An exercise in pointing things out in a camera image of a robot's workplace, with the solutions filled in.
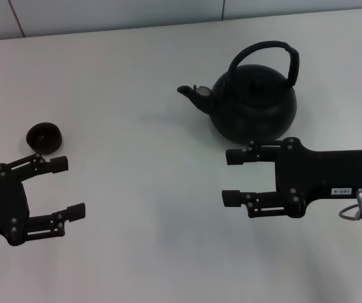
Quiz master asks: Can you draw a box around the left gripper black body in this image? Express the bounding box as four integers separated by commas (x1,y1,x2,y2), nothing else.
0,163,32,247

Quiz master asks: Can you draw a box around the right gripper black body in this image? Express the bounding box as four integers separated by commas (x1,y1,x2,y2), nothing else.
274,137,362,218

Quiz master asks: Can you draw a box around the small dark teacup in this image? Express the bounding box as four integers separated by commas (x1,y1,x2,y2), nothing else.
26,122,64,155

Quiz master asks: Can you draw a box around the black round teapot with handle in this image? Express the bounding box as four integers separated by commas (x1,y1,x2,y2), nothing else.
176,40,301,146

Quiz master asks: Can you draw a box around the thin grey cable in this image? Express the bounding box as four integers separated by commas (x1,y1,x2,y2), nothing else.
338,198,362,221

